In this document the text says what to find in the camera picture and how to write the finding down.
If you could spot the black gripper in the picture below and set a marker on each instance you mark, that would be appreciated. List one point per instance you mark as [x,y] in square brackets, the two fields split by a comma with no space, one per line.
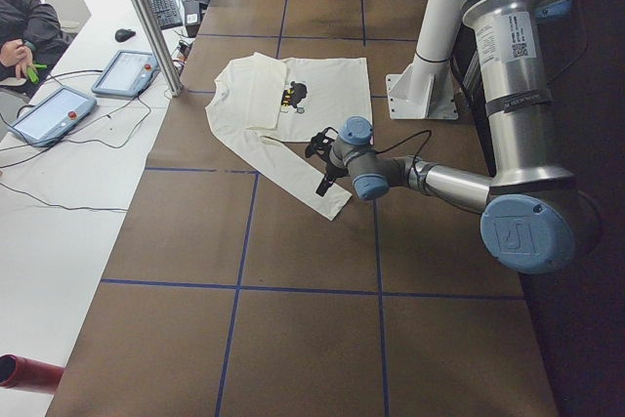
[331,173]

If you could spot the cream long sleeve cat shirt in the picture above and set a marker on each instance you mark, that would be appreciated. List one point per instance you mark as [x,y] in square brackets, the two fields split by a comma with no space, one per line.
[261,105]

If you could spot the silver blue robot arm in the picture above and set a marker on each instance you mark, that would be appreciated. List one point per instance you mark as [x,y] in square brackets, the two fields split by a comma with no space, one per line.
[533,219]

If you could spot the person's hand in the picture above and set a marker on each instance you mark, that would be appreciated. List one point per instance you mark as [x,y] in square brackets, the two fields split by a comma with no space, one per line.
[18,56]

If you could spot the small black box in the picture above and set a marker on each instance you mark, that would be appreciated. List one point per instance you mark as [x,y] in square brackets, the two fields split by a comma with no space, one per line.
[192,17]

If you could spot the far teach pendant tablet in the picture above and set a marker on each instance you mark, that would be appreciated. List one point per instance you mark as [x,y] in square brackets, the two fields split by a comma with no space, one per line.
[127,75]

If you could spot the teach pendant tablet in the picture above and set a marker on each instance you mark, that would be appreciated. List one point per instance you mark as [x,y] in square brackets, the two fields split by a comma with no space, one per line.
[127,75]
[54,117]

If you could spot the black keyboard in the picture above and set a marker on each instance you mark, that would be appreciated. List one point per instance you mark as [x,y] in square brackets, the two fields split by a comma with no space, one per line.
[167,13]

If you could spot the black computer mouse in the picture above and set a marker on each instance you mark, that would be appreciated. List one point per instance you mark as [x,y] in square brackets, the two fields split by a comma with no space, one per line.
[124,34]

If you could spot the near teach pendant tablet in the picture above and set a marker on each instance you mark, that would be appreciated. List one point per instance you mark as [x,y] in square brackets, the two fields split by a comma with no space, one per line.
[54,117]

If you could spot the green handheld object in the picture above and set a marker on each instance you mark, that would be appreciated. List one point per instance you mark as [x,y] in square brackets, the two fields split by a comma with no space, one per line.
[32,72]

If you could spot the seated person in black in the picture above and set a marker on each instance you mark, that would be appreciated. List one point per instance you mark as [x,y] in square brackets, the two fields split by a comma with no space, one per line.
[37,25]

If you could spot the aluminium frame post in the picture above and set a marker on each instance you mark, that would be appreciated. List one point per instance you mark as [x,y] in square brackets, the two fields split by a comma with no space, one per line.
[158,45]

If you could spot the red cylindrical post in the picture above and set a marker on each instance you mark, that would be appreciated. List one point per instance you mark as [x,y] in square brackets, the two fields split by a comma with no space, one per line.
[25,374]

